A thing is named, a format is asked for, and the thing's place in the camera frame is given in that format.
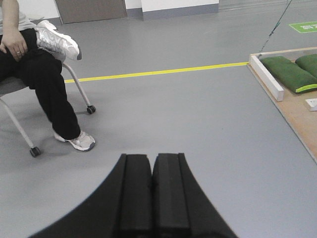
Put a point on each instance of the green sandbag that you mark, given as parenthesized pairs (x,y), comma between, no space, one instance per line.
(308,63)
(296,79)

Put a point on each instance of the seated person in white shirt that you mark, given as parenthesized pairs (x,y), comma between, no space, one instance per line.
(34,54)

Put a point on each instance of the white wooden edge beam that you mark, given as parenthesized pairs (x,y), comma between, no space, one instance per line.
(266,78)

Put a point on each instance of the grey-brown door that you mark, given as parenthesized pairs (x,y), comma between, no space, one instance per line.
(73,11)

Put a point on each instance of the plywood base platform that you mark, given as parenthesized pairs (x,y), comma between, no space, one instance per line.
(293,108)

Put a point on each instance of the green sandbag left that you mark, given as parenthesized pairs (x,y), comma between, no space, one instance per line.
(296,79)

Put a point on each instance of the green sandbag right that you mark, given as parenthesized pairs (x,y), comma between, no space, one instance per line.
(308,63)

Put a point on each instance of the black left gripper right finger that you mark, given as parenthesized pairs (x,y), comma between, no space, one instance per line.
(181,208)

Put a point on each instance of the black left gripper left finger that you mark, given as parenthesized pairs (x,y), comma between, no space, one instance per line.
(121,207)

